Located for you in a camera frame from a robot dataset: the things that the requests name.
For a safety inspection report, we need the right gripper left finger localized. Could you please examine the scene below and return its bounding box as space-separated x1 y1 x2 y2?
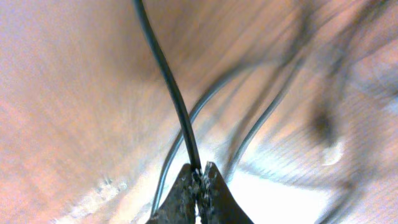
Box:
146 164 196 224

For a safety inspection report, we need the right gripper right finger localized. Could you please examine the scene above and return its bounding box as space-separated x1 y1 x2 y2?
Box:
197 162 253 224

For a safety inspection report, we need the black usb cable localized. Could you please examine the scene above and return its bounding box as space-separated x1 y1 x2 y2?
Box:
132 0 307 215

